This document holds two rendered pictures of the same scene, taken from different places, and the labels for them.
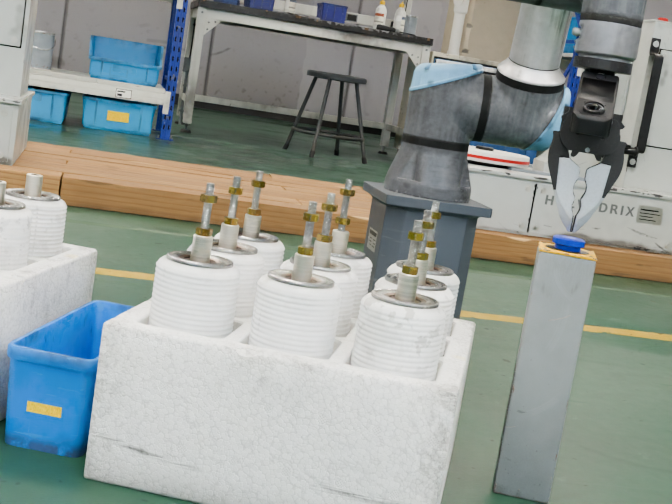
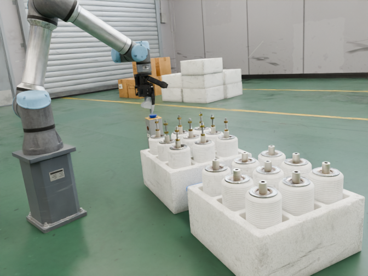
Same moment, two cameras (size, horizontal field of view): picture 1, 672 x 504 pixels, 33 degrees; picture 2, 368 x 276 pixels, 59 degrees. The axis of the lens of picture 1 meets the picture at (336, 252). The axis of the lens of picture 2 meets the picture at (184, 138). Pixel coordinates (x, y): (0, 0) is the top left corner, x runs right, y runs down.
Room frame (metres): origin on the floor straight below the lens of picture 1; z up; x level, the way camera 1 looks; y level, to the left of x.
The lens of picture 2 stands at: (2.17, 1.23, 0.62)
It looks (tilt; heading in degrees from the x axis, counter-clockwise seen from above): 14 degrees down; 238
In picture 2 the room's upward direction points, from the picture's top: 5 degrees counter-clockwise
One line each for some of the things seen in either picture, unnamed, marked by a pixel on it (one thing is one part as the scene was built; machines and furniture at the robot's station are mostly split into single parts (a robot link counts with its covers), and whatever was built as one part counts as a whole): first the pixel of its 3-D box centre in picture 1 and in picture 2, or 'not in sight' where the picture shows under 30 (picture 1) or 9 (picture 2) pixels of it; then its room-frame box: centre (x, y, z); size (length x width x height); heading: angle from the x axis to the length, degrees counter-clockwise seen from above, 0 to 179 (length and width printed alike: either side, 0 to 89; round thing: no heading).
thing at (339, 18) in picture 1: (331, 14); not in sight; (7.02, 0.26, 0.81); 0.24 x 0.16 x 0.11; 11
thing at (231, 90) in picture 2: not in sight; (223, 89); (-0.82, -2.36, 0.09); 0.39 x 0.39 x 0.18; 16
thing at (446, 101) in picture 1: (446, 99); (35, 108); (1.97, -0.15, 0.47); 0.13 x 0.12 x 0.14; 91
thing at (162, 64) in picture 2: not in sight; (159, 66); (-0.62, -3.76, 0.45); 0.30 x 0.24 x 0.30; 100
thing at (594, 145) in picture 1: (593, 109); (144, 85); (1.42, -0.29, 0.49); 0.09 x 0.08 x 0.12; 172
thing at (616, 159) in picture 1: (603, 161); not in sight; (1.39, -0.30, 0.43); 0.05 x 0.02 x 0.09; 82
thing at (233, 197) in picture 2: not in sight; (238, 206); (1.56, 0.54, 0.16); 0.10 x 0.10 x 0.18
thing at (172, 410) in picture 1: (300, 392); (193, 170); (1.36, 0.02, 0.09); 0.39 x 0.39 x 0.18; 82
